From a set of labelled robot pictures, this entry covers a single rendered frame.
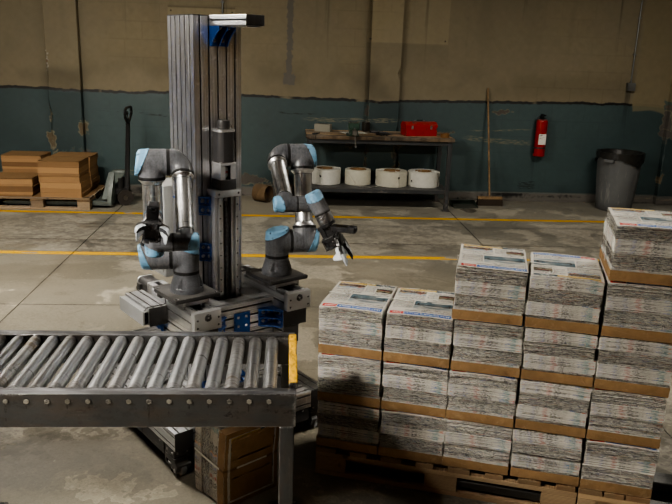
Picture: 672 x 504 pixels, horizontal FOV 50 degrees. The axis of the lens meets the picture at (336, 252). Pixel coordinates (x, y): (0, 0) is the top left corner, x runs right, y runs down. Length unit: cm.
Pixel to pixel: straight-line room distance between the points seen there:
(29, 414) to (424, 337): 156
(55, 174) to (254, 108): 257
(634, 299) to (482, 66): 707
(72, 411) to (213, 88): 161
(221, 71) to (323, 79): 614
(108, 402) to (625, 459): 208
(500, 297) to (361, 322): 60
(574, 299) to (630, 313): 22
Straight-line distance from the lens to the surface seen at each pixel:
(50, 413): 260
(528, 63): 1003
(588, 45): 1029
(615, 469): 337
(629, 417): 326
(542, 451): 332
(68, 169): 894
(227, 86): 349
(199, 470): 339
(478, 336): 311
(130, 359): 277
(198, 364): 268
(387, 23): 954
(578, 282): 303
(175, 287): 335
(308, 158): 362
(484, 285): 304
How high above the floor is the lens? 190
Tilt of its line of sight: 16 degrees down
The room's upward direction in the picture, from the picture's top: 2 degrees clockwise
